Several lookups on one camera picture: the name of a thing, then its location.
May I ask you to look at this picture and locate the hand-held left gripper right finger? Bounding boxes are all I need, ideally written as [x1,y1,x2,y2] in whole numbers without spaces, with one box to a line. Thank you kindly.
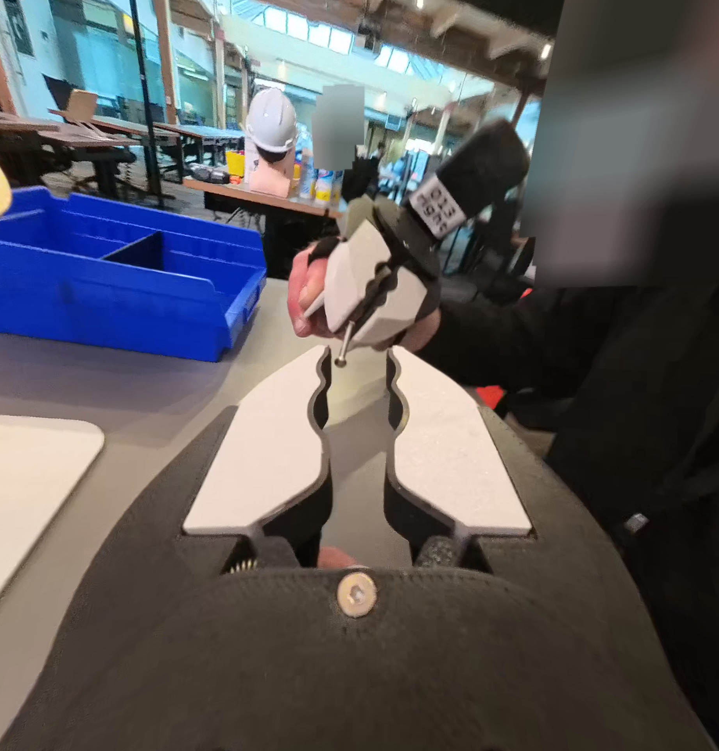
[384,345,534,539]

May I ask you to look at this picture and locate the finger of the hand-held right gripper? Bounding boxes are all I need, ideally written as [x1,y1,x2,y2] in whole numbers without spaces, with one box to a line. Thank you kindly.
[323,220,393,336]
[355,265,430,347]

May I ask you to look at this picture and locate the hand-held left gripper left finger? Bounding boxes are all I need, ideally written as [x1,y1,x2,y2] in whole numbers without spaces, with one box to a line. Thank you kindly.
[182,345,332,536]

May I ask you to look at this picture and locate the blue plastic bin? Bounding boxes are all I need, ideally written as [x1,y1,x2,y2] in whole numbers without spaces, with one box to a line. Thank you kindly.
[0,187,267,363]

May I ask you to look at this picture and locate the person's right forearm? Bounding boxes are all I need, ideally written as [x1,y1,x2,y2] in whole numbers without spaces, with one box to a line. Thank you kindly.
[418,284,719,411]

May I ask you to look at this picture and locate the grey desk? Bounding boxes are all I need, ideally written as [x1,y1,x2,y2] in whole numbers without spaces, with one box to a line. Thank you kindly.
[0,277,550,751]

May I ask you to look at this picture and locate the brown office desk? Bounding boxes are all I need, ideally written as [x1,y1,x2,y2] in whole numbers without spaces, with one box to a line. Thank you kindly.
[0,108,178,194]

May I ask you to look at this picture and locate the person's right hand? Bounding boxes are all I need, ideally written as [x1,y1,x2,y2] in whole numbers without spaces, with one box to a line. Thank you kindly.
[288,246,442,353]

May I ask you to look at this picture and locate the pink mannequin head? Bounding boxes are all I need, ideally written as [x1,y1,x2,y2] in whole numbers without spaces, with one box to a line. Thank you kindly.
[245,141,296,197]

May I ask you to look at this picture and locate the wooden table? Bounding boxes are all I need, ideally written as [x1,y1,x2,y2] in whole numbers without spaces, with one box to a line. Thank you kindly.
[183,176,348,221]

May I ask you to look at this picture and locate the white hard hat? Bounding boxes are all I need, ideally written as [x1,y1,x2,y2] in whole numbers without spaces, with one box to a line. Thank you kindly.
[245,88,298,155]

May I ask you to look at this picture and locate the black bin divider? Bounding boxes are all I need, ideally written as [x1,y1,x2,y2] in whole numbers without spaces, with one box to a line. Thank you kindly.
[101,230,163,272]

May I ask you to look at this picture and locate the tan board stand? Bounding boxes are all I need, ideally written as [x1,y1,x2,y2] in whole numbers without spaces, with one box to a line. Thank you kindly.
[63,89,99,127]

